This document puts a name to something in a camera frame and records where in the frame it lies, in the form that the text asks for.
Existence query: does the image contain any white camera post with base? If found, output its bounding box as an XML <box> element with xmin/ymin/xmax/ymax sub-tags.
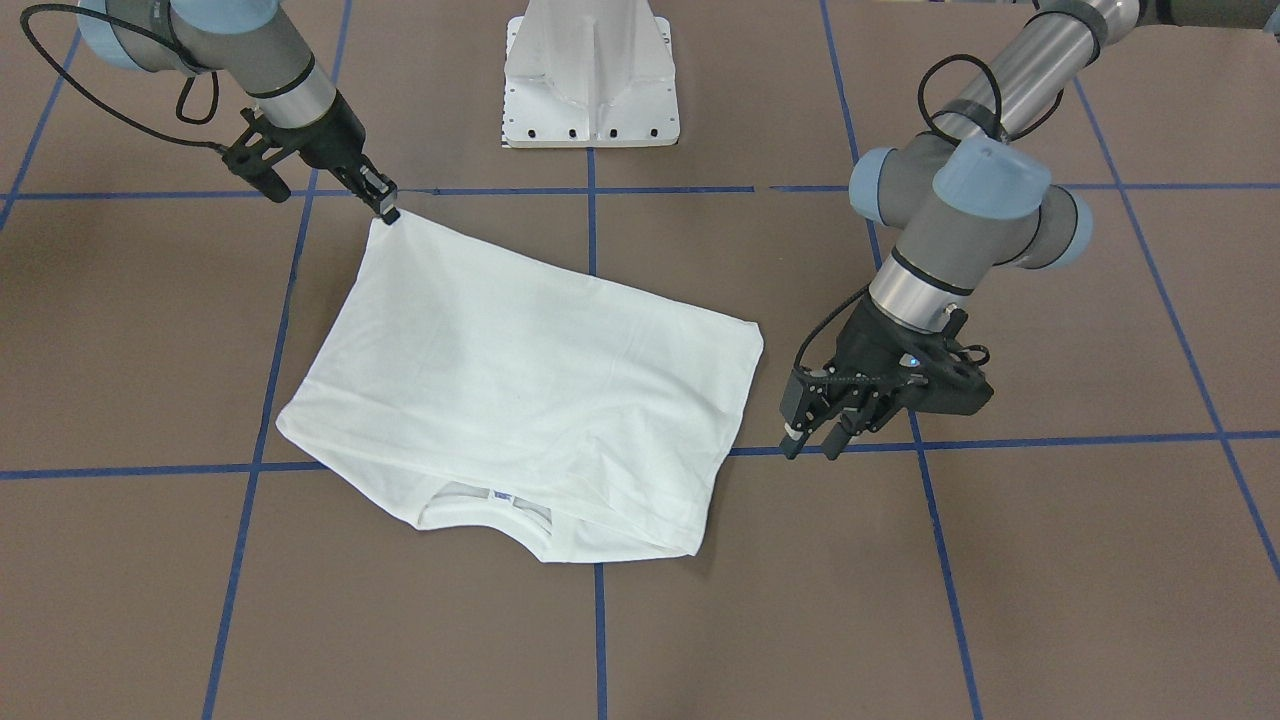
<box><xmin>500</xmin><ymin>1</ymin><xmax>681</xmax><ymax>149</ymax></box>

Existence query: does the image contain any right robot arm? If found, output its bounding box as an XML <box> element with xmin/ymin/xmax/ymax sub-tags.
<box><xmin>77</xmin><ymin>1</ymin><xmax>399</xmax><ymax>224</ymax></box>

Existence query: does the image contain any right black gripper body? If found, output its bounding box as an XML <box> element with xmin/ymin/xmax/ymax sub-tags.
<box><xmin>221</xmin><ymin>95</ymin><xmax>372</xmax><ymax>204</ymax></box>

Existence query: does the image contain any white printed t-shirt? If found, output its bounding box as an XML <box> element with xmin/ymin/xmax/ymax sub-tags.
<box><xmin>276</xmin><ymin>214</ymin><xmax>764</xmax><ymax>564</ymax></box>

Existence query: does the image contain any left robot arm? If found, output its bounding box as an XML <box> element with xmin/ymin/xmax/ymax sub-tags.
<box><xmin>780</xmin><ymin>1</ymin><xmax>1277</xmax><ymax>460</ymax></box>

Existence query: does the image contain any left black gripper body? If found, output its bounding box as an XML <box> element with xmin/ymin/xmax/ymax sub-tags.
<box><xmin>780</xmin><ymin>295</ymin><xmax>995</xmax><ymax>434</ymax></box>

